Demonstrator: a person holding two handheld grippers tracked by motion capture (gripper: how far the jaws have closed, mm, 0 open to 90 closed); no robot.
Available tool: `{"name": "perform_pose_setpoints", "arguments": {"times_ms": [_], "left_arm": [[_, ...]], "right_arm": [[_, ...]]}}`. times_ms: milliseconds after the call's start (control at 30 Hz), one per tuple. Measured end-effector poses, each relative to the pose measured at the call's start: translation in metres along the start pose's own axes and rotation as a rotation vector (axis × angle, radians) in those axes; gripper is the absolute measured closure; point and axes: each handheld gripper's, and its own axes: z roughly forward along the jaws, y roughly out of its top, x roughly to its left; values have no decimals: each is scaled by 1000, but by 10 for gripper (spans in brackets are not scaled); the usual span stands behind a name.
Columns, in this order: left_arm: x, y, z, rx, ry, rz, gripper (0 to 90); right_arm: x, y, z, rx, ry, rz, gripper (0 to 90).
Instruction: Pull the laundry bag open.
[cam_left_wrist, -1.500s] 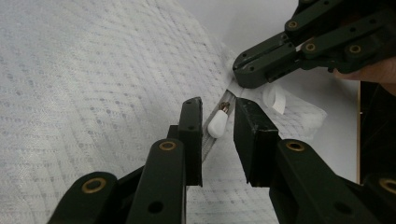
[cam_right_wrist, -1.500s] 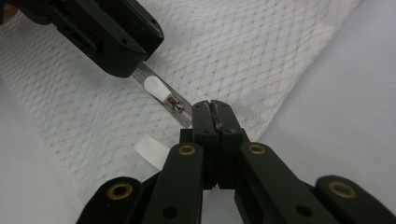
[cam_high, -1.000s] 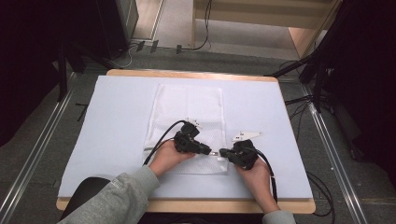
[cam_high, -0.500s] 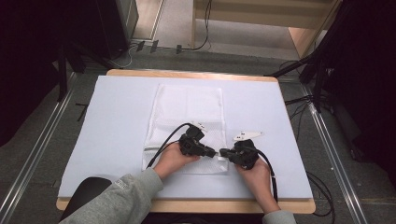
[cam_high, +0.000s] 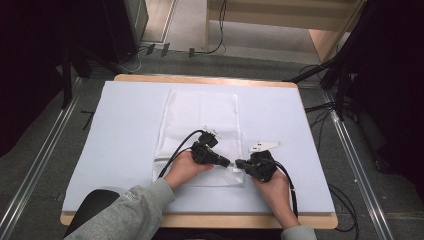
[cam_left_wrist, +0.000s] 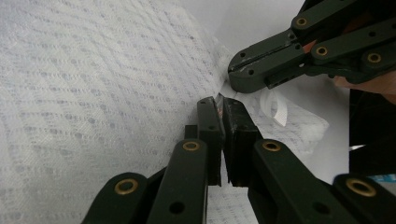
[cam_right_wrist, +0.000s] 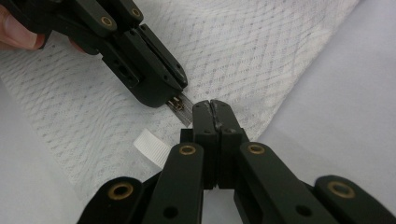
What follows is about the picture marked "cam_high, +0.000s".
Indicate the black metal stand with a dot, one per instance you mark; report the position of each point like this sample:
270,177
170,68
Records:
66,80
333,71

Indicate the wooden table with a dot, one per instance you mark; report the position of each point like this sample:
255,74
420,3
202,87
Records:
233,220

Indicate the black cabinet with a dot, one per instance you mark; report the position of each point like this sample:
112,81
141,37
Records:
123,26

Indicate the light wooden desk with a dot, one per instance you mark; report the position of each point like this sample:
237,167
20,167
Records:
283,16

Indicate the person's left hand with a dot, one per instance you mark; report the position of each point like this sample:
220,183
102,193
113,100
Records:
183,171

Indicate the white table cover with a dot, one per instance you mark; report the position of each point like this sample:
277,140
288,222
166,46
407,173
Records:
116,140

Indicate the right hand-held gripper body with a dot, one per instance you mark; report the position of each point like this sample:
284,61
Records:
263,165

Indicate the black curtain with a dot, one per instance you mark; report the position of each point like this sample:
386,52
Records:
390,83
26,66

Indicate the aluminium floor rail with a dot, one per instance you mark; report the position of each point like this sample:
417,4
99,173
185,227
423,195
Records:
360,170
43,146

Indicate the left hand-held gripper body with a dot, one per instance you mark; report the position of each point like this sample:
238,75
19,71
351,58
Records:
205,151

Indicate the person's right hand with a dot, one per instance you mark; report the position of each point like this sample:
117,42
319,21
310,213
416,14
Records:
275,188

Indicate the white mesh laundry bag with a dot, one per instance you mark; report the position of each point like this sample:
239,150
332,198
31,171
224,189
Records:
203,113

